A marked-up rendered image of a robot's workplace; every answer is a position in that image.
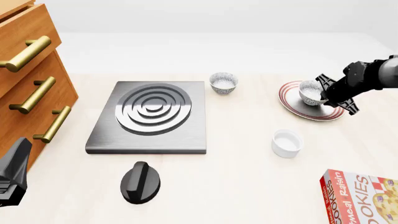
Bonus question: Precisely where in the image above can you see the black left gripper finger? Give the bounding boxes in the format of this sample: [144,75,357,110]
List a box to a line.
[0,136,34,188]

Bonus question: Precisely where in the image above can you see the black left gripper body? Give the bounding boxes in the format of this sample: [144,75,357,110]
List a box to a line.
[0,174,29,208]

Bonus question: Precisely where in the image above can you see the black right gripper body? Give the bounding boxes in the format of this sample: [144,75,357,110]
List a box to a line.
[315,73,361,116]

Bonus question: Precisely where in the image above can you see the patterned black white bowl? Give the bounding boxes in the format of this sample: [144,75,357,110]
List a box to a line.
[298,79,328,107]
[208,71,239,96]

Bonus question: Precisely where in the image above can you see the plate with red rings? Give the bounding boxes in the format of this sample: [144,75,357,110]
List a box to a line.
[277,80,347,122]

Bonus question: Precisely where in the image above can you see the red cookies box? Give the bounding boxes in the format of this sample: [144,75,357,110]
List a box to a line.
[319,168,398,224]

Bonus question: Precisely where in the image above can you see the flat stove plate with rings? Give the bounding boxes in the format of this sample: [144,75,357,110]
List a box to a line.
[85,80,208,155]

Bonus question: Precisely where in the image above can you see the white ramekin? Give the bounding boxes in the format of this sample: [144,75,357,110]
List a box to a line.
[271,128,305,159]

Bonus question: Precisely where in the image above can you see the wooden cabinet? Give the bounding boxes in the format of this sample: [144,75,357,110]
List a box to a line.
[0,0,80,172]

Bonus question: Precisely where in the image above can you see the round black stove knob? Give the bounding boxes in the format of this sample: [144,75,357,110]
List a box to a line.
[119,161,162,205]

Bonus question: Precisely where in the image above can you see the wooden drawer with brass handle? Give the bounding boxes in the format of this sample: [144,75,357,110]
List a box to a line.
[0,50,73,135]
[0,77,80,172]
[0,3,63,99]

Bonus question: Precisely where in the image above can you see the brass drawer handle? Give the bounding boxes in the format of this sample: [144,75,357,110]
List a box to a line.
[0,35,52,73]
[9,76,57,115]
[32,105,72,144]

